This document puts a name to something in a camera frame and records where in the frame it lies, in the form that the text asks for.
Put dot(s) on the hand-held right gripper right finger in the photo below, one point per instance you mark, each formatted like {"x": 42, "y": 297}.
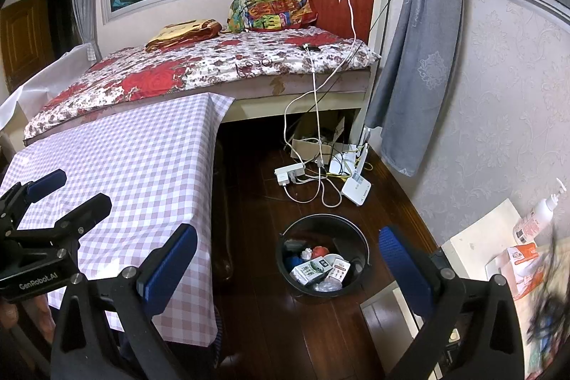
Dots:
{"x": 405, "y": 273}

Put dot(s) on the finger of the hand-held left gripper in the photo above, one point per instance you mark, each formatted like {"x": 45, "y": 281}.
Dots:
{"x": 89, "y": 211}
{"x": 46, "y": 182}

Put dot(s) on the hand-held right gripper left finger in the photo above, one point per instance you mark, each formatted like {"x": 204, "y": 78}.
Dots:
{"x": 171, "y": 262}

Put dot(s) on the black plastic bucket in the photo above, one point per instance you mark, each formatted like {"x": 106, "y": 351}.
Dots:
{"x": 352, "y": 237}

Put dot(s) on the red white milk carton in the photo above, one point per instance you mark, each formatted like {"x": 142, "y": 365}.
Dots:
{"x": 339, "y": 272}

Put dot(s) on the red plastic bag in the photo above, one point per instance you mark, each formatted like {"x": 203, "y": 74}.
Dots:
{"x": 319, "y": 251}

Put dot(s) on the green white cardboard box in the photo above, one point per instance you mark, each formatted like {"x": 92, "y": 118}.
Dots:
{"x": 309, "y": 272}

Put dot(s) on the white router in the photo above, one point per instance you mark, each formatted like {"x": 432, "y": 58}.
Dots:
{"x": 356, "y": 188}

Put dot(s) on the white plastic sheet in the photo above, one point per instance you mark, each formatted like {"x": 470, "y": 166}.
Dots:
{"x": 40, "y": 81}

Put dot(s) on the orange white box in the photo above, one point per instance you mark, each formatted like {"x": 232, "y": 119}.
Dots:
{"x": 523, "y": 268}

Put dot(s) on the white network box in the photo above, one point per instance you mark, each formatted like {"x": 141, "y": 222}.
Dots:
{"x": 343, "y": 164}

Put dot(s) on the white pump bottle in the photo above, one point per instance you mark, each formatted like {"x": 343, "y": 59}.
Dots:
{"x": 532, "y": 222}

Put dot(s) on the brown wooden door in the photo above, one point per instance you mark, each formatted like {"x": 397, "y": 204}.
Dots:
{"x": 24, "y": 41}

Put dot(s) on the white power strip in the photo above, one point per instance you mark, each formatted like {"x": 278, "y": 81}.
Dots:
{"x": 289, "y": 174}

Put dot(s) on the brown cardboard box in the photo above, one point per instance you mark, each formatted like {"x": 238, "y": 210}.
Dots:
{"x": 307, "y": 148}

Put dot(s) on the red floral bedspread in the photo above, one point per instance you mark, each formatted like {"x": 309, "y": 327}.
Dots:
{"x": 178, "y": 68}

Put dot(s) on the folded yellow red blanket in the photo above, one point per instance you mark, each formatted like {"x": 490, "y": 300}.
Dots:
{"x": 182, "y": 35}

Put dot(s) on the large grey patterned curtain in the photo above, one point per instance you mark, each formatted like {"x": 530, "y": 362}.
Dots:
{"x": 414, "y": 50}

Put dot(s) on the black phone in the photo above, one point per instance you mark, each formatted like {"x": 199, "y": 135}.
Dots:
{"x": 311, "y": 47}

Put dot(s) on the colourful patterned pillow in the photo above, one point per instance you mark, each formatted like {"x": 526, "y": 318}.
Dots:
{"x": 271, "y": 12}

